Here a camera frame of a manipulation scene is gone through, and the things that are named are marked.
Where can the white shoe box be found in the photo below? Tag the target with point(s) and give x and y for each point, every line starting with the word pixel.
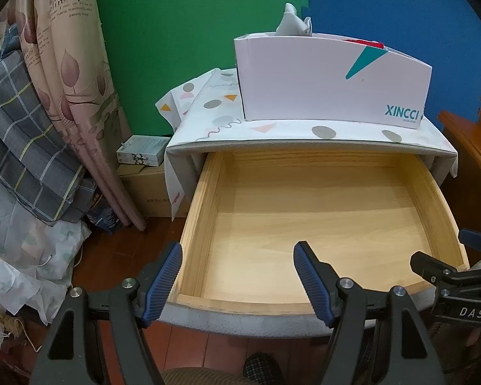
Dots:
pixel 304 80

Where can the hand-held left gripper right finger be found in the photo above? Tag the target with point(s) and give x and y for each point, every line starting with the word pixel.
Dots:
pixel 314 284

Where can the white printed bedsheet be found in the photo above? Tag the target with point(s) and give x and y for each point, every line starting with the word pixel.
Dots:
pixel 8 228

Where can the wooden drawer with grey front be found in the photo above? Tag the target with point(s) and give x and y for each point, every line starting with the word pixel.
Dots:
pixel 304 216

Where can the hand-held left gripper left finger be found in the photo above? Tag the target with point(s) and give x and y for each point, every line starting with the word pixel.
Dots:
pixel 162 284

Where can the dark plaid slipper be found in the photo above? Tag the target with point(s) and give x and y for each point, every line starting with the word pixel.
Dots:
pixel 260 367

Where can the pink leaf print curtain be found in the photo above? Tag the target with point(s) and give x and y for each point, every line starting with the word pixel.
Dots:
pixel 76 68

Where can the small white teal box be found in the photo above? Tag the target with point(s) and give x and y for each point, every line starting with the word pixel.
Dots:
pixel 142 148

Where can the white patterned cover cloth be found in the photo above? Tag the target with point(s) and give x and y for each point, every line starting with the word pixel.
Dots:
pixel 232 104

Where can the dark blue printed bag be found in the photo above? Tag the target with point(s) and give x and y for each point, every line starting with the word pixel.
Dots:
pixel 104 216

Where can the brown cardboard box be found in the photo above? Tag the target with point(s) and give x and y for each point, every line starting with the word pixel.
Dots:
pixel 148 192

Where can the pale grey underwear roll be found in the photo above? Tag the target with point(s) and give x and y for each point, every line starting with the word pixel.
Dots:
pixel 292 22

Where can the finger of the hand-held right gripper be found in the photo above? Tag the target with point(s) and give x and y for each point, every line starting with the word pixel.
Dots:
pixel 425 264
pixel 477 240

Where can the blue foam mat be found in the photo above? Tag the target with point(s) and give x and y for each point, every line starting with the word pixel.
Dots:
pixel 405 8

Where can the red embroidered sock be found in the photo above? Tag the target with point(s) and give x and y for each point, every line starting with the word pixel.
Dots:
pixel 368 43

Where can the green foam mat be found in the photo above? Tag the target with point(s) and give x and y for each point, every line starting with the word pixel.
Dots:
pixel 164 48

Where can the grey plaid blanket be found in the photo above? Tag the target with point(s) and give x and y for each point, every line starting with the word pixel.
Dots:
pixel 24 136

